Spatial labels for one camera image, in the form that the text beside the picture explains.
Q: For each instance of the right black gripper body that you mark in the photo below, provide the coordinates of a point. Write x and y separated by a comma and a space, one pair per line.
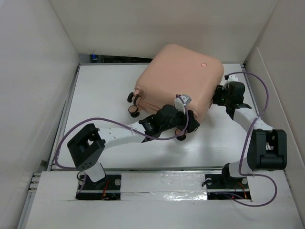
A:
227, 98

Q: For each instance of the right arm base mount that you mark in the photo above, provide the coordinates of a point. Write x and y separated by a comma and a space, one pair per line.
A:
222, 186

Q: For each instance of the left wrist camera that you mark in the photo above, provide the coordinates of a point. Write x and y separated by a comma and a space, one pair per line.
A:
181, 101

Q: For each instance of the aluminium rail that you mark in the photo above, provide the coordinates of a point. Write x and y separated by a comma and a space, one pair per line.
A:
162, 182

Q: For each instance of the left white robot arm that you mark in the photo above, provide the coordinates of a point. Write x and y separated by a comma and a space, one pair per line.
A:
88, 144

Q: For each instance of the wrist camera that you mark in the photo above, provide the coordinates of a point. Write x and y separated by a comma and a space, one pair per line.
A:
231, 78
181, 101

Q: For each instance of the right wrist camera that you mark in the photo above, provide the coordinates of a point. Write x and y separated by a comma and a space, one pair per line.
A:
231, 78

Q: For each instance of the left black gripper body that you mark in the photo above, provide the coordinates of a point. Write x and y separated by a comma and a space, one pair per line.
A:
179, 122

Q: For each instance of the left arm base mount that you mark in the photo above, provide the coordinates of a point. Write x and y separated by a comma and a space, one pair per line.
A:
108, 190

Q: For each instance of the background electronics box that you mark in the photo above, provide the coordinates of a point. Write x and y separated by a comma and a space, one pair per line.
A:
94, 58

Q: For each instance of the pink hard-shell suitcase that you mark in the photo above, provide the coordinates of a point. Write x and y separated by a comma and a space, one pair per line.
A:
177, 70

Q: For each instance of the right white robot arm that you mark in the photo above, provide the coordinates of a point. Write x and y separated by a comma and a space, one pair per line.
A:
265, 148

